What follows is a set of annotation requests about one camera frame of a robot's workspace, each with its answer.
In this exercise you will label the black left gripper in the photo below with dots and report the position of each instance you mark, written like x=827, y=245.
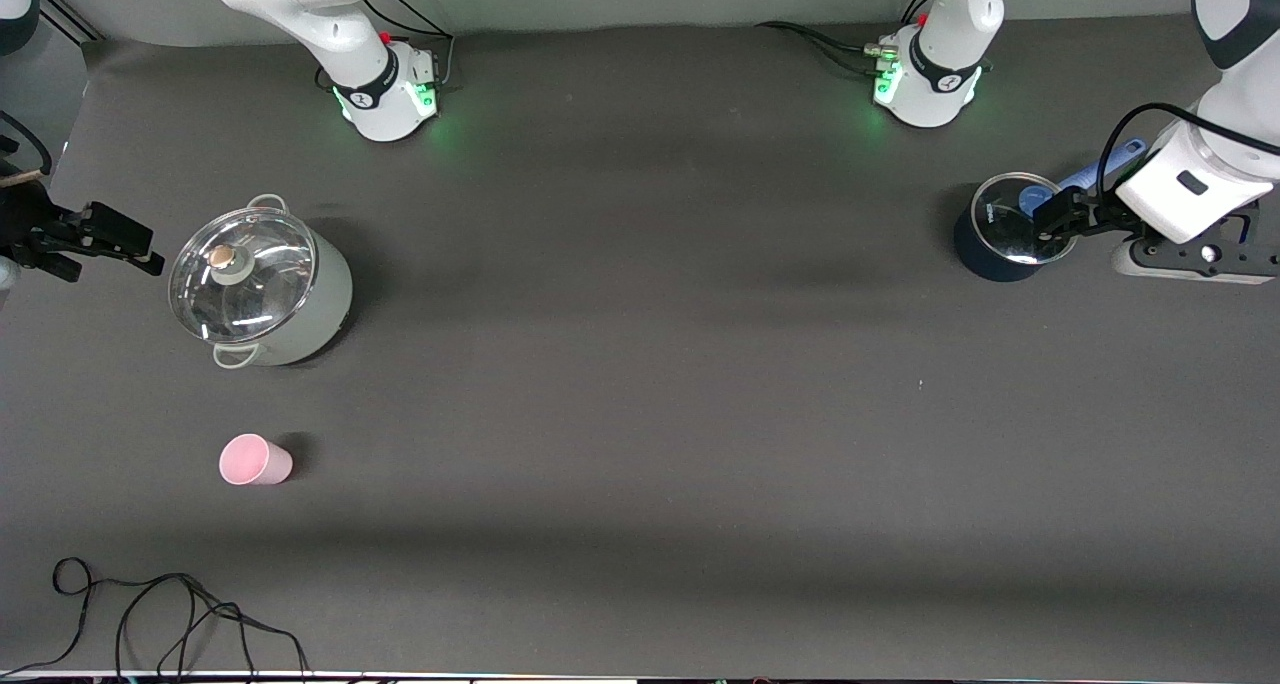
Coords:
x=1093, y=214

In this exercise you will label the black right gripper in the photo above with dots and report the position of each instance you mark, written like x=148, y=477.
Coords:
x=28, y=226

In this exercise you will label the pink cup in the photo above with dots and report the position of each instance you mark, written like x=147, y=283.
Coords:
x=250, y=461

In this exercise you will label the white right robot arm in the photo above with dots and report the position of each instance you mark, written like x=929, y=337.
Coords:
x=340, y=34

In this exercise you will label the glass lid with blue knob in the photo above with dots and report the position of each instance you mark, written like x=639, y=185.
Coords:
x=1000, y=229

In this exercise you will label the dark blue saucepan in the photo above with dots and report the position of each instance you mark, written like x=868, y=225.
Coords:
x=985, y=259

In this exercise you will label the glass lid with beige knob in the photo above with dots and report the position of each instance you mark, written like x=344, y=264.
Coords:
x=250, y=304

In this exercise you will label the dark grey table mat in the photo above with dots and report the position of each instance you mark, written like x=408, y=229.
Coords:
x=640, y=414

